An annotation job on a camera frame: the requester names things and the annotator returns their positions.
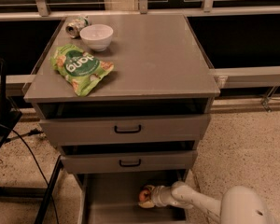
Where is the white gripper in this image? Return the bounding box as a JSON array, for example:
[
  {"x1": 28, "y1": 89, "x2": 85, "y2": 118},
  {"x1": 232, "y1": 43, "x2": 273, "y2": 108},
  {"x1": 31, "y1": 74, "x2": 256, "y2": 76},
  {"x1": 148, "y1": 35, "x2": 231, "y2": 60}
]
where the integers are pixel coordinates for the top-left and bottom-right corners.
[{"x1": 138, "y1": 185, "x2": 175, "y2": 209}]

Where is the red apple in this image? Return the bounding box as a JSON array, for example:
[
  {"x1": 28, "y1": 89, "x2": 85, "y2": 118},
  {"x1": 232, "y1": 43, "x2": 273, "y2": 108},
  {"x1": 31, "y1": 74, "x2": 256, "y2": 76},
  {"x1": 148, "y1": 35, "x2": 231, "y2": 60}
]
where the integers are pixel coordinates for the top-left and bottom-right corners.
[{"x1": 138, "y1": 189, "x2": 151, "y2": 202}]

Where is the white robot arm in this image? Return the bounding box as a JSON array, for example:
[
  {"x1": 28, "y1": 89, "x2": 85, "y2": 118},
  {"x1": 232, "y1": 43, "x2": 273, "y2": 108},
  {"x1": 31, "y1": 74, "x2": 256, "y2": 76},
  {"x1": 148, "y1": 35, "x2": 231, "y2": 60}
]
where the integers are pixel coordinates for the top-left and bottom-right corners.
[{"x1": 138, "y1": 181, "x2": 277, "y2": 224}]

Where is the grey bottom drawer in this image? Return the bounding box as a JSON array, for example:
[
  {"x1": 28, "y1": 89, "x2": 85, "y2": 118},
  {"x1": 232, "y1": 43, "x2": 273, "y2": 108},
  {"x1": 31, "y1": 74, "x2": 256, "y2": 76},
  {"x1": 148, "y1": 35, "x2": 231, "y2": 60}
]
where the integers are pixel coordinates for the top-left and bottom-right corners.
[{"x1": 77, "y1": 171, "x2": 189, "y2": 224}]

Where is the grey drawer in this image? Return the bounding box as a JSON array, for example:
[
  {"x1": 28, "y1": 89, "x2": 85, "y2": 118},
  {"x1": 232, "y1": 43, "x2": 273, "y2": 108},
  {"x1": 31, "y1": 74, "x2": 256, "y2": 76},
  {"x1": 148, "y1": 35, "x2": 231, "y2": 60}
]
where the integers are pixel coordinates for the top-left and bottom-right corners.
[
  {"x1": 62, "y1": 141, "x2": 197, "y2": 174},
  {"x1": 77, "y1": 171, "x2": 189, "y2": 224},
  {"x1": 40, "y1": 99, "x2": 210, "y2": 146}
]

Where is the grey middle drawer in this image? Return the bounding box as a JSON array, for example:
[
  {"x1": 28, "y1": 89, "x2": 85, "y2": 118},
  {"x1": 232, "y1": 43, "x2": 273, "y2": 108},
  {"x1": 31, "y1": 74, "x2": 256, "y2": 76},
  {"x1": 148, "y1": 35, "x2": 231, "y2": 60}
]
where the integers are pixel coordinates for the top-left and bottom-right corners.
[{"x1": 62, "y1": 141, "x2": 197, "y2": 174}]

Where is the grey drawer cabinet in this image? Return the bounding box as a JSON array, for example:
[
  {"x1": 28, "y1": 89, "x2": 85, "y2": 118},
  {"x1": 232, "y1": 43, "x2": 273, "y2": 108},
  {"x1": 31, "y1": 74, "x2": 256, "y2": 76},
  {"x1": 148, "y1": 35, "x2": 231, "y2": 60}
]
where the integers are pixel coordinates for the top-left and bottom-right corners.
[{"x1": 23, "y1": 13, "x2": 221, "y2": 224}]

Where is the grey top drawer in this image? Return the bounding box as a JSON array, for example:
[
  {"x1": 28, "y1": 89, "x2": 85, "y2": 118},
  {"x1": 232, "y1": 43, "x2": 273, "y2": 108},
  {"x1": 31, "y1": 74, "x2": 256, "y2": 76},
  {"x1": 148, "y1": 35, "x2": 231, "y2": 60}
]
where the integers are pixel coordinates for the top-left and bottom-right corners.
[{"x1": 40, "y1": 99, "x2": 210, "y2": 146}]

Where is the green snack bag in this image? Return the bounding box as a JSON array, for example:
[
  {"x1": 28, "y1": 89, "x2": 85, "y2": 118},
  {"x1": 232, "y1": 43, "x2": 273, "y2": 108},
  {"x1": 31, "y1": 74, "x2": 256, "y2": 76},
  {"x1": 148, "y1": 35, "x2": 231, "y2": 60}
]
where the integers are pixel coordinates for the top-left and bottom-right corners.
[{"x1": 50, "y1": 44, "x2": 114, "y2": 97}]

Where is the white bowl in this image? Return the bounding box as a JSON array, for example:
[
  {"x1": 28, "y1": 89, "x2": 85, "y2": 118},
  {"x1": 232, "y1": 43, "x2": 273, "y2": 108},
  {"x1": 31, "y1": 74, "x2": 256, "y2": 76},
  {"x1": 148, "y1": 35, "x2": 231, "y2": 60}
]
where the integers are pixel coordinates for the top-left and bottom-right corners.
[{"x1": 79, "y1": 24, "x2": 114, "y2": 51}]

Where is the silver soda can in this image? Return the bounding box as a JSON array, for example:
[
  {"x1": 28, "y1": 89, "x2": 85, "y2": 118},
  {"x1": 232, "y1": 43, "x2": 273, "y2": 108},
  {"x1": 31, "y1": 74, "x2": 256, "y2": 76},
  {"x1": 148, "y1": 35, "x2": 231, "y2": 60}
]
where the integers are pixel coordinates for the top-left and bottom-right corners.
[{"x1": 65, "y1": 16, "x2": 91, "y2": 38}]

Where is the black middle drawer handle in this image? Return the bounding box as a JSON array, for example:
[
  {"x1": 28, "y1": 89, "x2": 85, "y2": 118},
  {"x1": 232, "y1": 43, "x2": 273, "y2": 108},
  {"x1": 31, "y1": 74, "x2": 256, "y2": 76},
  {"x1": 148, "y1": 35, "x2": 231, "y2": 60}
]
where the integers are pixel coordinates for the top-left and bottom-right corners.
[{"x1": 119, "y1": 159, "x2": 142, "y2": 168}]

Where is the black drawer handle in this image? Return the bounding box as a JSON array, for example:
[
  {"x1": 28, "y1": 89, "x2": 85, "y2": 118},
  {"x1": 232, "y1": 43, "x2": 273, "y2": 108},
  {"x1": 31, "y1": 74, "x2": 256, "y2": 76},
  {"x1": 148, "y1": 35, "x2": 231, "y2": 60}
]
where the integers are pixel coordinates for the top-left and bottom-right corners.
[
  {"x1": 119, "y1": 159, "x2": 142, "y2": 168},
  {"x1": 114, "y1": 125, "x2": 142, "y2": 134}
]

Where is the black top drawer handle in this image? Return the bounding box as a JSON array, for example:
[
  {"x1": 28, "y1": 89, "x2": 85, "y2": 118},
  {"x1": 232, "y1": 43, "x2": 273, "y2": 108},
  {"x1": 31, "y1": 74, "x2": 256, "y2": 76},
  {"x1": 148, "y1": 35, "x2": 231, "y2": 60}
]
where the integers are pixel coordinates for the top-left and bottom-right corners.
[{"x1": 114, "y1": 125, "x2": 142, "y2": 134}]

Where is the metal window rail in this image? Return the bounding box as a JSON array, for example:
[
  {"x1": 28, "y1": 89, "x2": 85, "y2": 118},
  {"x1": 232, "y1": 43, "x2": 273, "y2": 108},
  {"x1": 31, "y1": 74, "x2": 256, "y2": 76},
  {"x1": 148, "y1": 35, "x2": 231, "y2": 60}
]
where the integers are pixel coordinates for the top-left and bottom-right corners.
[{"x1": 0, "y1": 6, "x2": 280, "y2": 89}]

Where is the black stand frame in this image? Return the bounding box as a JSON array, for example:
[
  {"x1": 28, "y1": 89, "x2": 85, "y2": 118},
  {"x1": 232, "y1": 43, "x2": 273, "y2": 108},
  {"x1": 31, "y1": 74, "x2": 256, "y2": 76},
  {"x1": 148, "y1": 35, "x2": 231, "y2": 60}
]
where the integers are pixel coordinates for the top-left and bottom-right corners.
[{"x1": 0, "y1": 58, "x2": 61, "y2": 224}]

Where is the black cable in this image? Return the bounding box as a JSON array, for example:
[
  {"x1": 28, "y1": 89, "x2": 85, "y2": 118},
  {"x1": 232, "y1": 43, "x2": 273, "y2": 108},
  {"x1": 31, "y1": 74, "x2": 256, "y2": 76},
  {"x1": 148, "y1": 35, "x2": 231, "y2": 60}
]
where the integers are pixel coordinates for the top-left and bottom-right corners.
[{"x1": 0, "y1": 121, "x2": 60, "y2": 224}]

